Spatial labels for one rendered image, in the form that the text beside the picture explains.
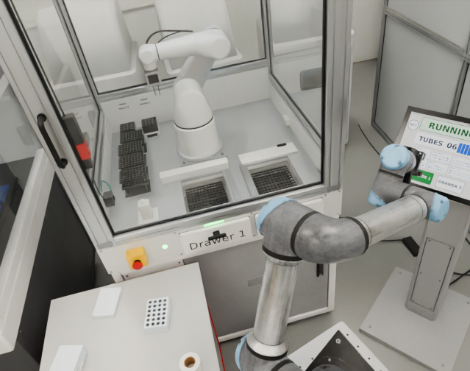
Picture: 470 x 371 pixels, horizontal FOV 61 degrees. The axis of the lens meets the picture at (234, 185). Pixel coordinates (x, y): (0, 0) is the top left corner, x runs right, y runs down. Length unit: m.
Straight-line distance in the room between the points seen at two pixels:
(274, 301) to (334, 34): 0.82
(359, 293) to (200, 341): 1.27
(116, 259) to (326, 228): 1.02
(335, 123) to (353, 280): 1.31
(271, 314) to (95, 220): 0.78
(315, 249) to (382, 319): 1.54
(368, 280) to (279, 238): 1.67
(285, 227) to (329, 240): 0.11
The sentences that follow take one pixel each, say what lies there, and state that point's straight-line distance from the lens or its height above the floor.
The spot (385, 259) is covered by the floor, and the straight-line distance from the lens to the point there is 2.71.
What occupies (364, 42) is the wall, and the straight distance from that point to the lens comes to 5.12.
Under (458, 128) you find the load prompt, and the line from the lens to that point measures 1.73.
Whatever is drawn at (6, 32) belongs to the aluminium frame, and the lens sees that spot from 1.25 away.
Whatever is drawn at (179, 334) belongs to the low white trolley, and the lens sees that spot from 1.54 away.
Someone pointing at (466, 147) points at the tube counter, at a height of 1.12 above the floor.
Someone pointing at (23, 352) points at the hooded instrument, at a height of 0.68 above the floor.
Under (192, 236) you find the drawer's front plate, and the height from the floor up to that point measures 0.91.
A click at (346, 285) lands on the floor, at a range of 2.55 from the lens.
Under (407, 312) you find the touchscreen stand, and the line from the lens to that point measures 2.46.
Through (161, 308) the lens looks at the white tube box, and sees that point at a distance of 1.58.
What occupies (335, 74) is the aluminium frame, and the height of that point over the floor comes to 1.46.
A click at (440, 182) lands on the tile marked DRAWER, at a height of 1.00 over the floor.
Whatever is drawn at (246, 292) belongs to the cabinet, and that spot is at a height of 0.42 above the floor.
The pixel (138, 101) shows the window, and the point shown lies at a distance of 1.30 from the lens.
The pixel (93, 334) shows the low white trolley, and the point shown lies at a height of 0.76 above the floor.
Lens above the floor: 2.05
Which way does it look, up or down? 39 degrees down
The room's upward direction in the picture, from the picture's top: 9 degrees counter-clockwise
